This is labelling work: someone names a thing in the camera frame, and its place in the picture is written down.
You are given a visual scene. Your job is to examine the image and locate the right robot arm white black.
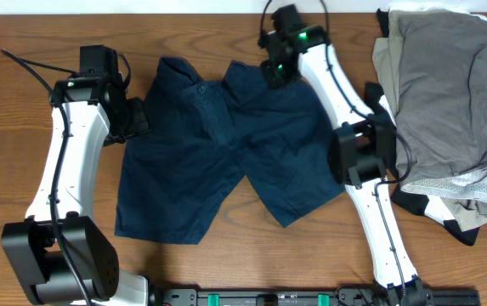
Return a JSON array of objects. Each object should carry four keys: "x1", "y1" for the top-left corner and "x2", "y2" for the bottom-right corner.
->
[{"x1": 258, "y1": 24, "x2": 433, "y2": 305}]

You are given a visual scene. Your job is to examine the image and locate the white dotted garment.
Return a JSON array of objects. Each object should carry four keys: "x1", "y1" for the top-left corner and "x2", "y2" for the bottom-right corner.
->
[{"x1": 401, "y1": 167, "x2": 487, "y2": 203}]

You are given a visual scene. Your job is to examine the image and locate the navy blue shorts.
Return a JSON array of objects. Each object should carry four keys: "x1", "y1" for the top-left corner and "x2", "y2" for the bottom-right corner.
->
[{"x1": 115, "y1": 57, "x2": 344, "y2": 245}]

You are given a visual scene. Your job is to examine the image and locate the black mounting rail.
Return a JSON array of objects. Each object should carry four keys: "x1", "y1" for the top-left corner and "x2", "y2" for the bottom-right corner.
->
[{"x1": 149, "y1": 286, "x2": 481, "y2": 306}]

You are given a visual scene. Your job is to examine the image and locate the black white garment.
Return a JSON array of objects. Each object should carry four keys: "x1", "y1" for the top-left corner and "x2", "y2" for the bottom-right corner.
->
[{"x1": 364, "y1": 82, "x2": 479, "y2": 247}]

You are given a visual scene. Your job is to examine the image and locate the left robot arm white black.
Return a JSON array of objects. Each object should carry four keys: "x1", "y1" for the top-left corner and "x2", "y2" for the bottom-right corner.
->
[{"x1": 1, "y1": 77, "x2": 150, "y2": 305}]

